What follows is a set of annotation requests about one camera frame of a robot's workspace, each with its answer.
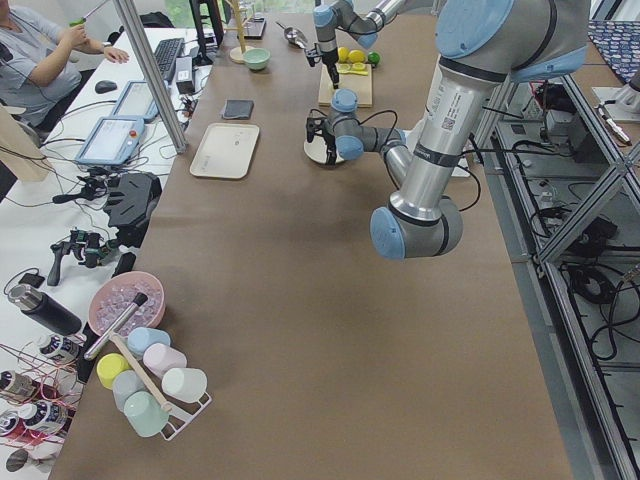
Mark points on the yellow cup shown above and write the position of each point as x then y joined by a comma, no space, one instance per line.
109,367

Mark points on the mint green bowl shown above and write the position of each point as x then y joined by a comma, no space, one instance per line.
256,59

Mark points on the cream rectangular tray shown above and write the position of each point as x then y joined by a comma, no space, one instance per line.
225,151

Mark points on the whole yellow lemon upper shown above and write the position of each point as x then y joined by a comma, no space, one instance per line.
343,54

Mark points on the teach pendant far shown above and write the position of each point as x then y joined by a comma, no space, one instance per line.
136,100

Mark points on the metal scoop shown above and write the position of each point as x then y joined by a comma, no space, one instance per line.
294,36

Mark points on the grey folded cloth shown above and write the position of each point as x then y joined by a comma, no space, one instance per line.
237,109

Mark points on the teach pendant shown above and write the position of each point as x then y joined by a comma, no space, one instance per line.
112,141
136,100

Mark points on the metal muddler stick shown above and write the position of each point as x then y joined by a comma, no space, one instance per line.
139,300

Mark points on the mint cup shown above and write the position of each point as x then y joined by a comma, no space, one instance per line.
145,414

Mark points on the black keyboard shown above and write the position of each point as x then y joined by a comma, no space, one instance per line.
166,54

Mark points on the bamboo cutting board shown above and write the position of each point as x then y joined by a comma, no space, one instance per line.
362,86

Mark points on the white cup rack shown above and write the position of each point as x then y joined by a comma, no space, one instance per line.
181,414

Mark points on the person in grey shirt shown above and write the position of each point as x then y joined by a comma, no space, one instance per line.
39,76

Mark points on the light blue cup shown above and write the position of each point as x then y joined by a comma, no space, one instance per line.
141,338

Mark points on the aluminium frame post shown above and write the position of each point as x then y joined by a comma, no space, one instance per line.
134,28

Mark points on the whole yellow lemon lower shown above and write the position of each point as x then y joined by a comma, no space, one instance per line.
356,56

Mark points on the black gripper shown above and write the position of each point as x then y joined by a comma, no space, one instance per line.
331,65
328,138

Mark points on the whole yellow lemon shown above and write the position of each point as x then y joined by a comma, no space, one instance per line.
343,54
356,56

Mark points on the pink cup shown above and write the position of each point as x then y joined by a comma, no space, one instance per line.
160,358

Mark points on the black thermos bottle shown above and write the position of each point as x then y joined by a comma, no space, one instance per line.
44,309

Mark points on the white cup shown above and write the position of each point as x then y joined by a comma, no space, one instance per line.
185,384

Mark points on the computer mouse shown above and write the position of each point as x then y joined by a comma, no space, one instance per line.
105,86

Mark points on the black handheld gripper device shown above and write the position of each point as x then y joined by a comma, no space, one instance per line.
87,248

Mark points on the green lime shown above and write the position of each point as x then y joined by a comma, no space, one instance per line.
373,58

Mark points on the yellow plastic knife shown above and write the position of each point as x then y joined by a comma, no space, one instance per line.
350,71

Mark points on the pink bowl with ice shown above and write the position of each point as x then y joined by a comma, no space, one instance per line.
118,293

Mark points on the teach pendant near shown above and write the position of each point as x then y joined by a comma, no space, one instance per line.
112,141

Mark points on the cream round plate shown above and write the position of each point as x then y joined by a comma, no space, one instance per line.
316,151

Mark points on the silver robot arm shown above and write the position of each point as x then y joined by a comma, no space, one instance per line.
341,16
481,44

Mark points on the wooden cup stand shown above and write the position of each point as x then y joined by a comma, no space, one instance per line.
236,25

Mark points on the lemon half upper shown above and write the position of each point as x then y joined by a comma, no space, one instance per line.
343,68

